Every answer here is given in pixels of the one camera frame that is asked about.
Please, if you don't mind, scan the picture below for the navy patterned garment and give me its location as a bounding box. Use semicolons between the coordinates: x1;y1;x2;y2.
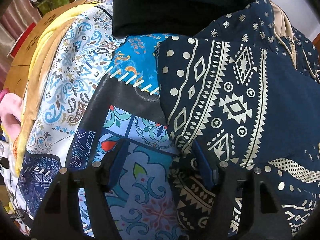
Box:
117;0;319;239

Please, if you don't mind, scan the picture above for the pink plush garment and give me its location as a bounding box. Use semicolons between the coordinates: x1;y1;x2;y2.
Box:
0;88;24;141

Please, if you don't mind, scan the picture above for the blue patchwork bed quilt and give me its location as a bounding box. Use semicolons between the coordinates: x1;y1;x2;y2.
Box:
18;2;187;239

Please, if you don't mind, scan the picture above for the brown cardboard box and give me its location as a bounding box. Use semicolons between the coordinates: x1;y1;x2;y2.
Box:
3;0;85;98

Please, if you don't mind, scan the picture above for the yellow blanket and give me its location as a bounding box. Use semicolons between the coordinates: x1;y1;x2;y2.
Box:
12;3;94;175

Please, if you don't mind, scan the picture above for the red box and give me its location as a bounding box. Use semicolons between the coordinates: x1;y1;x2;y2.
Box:
7;22;36;59

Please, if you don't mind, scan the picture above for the striped curtain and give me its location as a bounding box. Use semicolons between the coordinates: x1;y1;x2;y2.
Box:
1;0;41;85

